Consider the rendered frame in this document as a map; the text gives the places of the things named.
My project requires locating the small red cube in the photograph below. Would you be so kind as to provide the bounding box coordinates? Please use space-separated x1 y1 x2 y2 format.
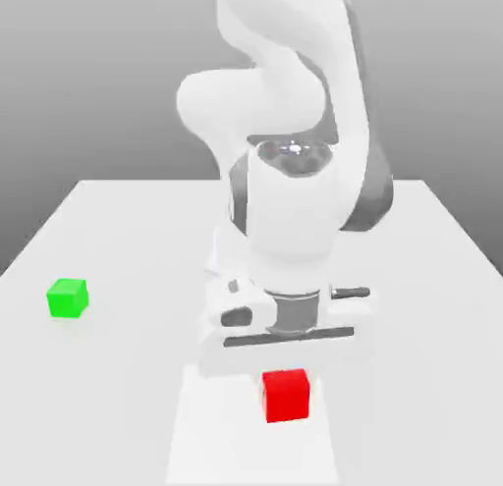
261 368 312 424

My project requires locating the small green cube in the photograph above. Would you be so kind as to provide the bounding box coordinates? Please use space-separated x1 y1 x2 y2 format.
45 278 90 319

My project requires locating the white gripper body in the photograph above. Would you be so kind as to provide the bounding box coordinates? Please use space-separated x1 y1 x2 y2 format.
198 325 374 378

